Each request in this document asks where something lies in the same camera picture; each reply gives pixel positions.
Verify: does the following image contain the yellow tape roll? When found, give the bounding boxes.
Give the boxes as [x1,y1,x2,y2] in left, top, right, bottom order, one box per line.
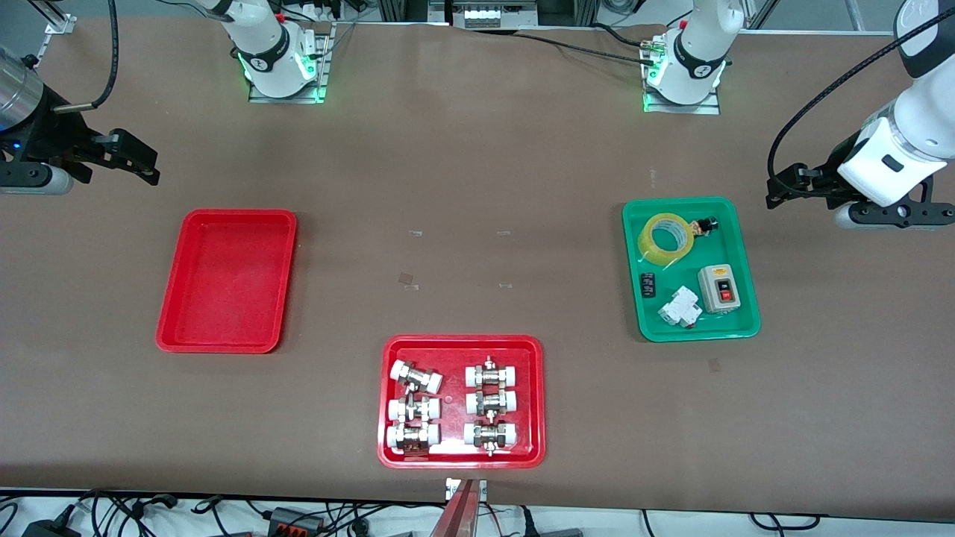
[637,213,697,268]

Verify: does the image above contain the green plastic tray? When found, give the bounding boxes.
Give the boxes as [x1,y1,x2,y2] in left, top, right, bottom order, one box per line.
[622,196,762,343]

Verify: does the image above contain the empty-style large red tray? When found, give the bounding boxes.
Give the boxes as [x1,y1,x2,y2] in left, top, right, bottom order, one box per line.
[155,209,298,354]

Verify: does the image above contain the red tray with fittings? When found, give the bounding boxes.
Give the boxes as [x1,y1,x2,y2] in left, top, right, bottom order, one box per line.
[377,334,546,470]

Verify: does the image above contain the white circuit breaker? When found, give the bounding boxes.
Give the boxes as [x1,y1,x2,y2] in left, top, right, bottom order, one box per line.
[657,286,704,330]

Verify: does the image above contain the white metal pipe fitting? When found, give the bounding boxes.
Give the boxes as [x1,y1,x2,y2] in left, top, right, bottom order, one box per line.
[466,388,519,417]
[387,395,442,424]
[386,422,442,456]
[465,357,520,389]
[463,419,519,457]
[390,360,444,395]

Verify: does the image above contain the black power adapter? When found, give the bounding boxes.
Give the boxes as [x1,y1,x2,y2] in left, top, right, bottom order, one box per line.
[21,518,80,537]

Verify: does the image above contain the black and orange connector block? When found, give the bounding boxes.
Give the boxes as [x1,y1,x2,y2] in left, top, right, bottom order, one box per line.
[267,506,327,536]

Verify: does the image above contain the red metal bar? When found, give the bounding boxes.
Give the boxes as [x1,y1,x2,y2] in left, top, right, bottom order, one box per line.
[429,480,479,537]

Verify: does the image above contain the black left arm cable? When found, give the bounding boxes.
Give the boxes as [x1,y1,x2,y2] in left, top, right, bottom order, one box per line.
[768,6,955,189]

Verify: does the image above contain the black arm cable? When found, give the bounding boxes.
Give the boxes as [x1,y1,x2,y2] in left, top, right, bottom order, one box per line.
[768,6,955,189]
[52,0,121,114]

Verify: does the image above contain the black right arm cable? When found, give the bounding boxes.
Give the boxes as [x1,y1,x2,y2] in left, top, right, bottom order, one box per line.
[52,0,121,114]

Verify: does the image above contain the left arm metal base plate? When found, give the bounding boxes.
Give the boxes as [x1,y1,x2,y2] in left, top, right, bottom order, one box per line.
[642,36,722,116]

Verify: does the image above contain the grey push-button switch box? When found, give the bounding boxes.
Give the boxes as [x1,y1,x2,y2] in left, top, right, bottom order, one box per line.
[698,265,743,315]

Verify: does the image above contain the black cable on table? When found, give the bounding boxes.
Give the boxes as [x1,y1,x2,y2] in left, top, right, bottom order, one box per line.
[513,22,659,65]

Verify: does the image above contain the black looped floor cable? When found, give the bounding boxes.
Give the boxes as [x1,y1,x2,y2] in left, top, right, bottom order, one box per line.
[749,512,823,532]

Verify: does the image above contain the black tangled floor cable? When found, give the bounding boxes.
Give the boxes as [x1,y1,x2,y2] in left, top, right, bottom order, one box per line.
[73,488,181,537]

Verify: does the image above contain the small silver bracket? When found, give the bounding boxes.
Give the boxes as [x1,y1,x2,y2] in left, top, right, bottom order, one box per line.
[445,478,489,502]

